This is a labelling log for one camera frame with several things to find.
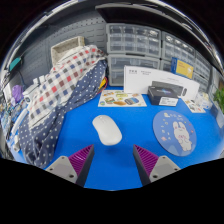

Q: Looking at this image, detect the round blue rabbit mouse pad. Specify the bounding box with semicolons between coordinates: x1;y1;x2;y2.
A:
152;110;198;158

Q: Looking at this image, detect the clear plastic box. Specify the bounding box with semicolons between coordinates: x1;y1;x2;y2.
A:
196;91;213;110

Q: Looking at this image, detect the navy polka dot cloth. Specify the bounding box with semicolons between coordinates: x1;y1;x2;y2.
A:
16;59;108;169

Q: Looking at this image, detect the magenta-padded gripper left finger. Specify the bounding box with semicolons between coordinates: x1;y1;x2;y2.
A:
45;143;95;188

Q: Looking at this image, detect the long white keyboard box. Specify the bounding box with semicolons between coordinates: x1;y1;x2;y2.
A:
123;65;201;101

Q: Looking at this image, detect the yellow tool with red cable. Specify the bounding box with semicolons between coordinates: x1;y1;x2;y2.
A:
98;76;109;91

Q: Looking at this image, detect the beige woven basket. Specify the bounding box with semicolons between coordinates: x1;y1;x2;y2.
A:
50;35;86;64

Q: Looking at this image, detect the green potted plant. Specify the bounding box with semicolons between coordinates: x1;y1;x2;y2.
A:
213;87;224;114

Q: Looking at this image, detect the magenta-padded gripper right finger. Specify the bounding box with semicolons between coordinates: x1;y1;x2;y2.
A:
132;143;182;187

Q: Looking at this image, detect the small sticker sheet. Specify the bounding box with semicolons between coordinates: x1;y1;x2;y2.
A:
182;98;207;114

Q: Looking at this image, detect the large food sticker sheet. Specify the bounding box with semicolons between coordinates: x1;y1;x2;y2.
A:
97;89;148;108

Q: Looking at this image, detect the white computer mouse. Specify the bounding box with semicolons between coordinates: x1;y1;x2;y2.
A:
91;114;123;147

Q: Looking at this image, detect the yellow and blue box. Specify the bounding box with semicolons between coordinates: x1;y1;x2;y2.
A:
170;56;195;80

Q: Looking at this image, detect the dark wall shelf unit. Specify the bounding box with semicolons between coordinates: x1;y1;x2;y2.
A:
94;2;221;64

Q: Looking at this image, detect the small black box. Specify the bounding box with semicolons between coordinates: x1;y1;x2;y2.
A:
147;85;180;108

